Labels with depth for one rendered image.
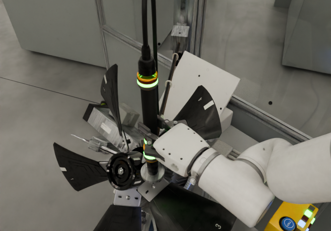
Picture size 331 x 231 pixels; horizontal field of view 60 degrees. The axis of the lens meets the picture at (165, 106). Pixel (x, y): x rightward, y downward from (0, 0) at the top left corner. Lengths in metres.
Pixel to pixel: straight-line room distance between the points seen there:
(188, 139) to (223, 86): 0.44
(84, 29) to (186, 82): 2.20
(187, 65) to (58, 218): 1.58
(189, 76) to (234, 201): 0.64
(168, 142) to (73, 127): 2.21
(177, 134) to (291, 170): 0.29
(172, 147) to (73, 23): 2.73
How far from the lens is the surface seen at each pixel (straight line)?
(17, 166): 2.70
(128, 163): 0.91
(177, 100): 1.13
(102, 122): 1.21
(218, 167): 0.59
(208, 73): 1.09
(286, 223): 1.06
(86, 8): 3.06
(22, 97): 3.32
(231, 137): 1.51
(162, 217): 0.89
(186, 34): 1.22
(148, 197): 0.92
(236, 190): 0.58
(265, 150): 0.61
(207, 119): 0.81
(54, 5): 3.29
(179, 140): 0.64
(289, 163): 0.46
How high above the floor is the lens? 1.99
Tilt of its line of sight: 44 degrees down
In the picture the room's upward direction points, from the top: straight up
